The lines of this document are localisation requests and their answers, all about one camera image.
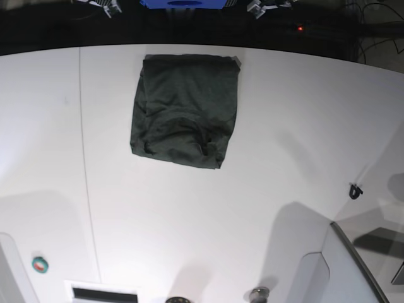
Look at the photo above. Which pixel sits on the dark green t-shirt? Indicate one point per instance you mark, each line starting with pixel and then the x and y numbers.
pixel 185 109

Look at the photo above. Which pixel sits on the small black clip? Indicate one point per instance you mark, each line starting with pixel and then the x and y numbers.
pixel 355 191

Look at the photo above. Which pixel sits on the green red tape roll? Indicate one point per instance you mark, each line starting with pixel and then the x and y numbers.
pixel 40 265

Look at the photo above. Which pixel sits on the round metal knob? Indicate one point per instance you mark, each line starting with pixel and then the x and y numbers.
pixel 259 295

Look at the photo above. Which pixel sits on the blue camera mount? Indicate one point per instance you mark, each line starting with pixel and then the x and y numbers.
pixel 183 4

